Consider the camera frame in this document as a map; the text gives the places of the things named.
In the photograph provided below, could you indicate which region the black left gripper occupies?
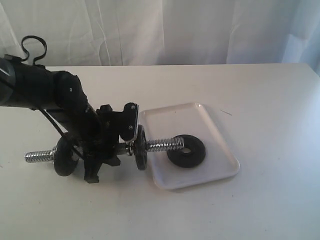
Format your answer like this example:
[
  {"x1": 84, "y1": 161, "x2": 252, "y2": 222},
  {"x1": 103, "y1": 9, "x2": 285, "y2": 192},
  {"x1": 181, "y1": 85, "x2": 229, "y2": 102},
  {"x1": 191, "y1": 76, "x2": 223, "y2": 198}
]
[{"x1": 79, "y1": 104, "x2": 126, "y2": 185}]

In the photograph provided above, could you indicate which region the black weight plate with tape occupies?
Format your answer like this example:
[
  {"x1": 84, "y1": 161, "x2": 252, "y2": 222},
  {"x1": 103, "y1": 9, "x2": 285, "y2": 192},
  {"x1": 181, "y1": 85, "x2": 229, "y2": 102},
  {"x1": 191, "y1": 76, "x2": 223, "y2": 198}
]
[{"x1": 53, "y1": 137, "x2": 79, "y2": 177}]

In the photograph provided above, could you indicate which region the chrome threaded dumbbell bar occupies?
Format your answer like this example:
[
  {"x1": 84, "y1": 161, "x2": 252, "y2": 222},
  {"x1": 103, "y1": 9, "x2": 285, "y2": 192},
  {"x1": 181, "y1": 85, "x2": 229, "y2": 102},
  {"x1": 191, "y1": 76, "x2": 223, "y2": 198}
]
[{"x1": 24, "y1": 137, "x2": 184, "y2": 163}]

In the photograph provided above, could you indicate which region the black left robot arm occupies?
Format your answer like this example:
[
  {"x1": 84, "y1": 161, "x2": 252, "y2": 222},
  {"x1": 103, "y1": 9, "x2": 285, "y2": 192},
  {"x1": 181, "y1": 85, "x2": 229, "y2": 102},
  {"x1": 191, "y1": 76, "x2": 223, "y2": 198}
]
[{"x1": 0, "y1": 58, "x2": 121, "y2": 184}]

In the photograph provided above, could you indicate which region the chrome spinlock collar nut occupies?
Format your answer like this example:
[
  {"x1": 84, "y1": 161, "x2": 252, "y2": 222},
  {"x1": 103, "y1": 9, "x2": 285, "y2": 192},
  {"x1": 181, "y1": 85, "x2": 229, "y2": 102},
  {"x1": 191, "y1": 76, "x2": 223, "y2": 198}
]
[{"x1": 51, "y1": 146, "x2": 57, "y2": 162}]

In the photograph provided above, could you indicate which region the white plastic tray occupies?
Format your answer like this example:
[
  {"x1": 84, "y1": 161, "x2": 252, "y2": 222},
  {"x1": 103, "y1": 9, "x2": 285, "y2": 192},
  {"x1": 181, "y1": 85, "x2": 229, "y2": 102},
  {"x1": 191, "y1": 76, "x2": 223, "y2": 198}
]
[{"x1": 139, "y1": 102, "x2": 240, "y2": 191}]

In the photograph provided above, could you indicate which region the white fabric backdrop curtain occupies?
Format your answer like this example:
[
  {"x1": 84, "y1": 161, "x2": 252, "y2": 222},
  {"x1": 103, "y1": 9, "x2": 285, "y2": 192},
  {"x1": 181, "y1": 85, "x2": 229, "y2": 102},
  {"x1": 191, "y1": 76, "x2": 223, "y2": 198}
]
[{"x1": 0, "y1": 0, "x2": 320, "y2": 72}]

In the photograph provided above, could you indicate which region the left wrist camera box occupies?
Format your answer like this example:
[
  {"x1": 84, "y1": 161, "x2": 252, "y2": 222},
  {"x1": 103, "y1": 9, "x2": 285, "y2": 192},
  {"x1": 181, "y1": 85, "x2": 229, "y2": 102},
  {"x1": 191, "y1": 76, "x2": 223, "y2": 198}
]
[{"x1": 119, "y1": 102, "x2": 139, "y2": 142}]

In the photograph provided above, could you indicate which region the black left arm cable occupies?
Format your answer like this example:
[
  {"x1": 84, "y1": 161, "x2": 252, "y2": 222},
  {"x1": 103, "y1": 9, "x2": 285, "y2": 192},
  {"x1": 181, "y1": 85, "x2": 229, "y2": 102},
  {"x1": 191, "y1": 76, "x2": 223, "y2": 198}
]
[{"x1": 21, "y1": 35, "x2": 83, "y2": 161}]

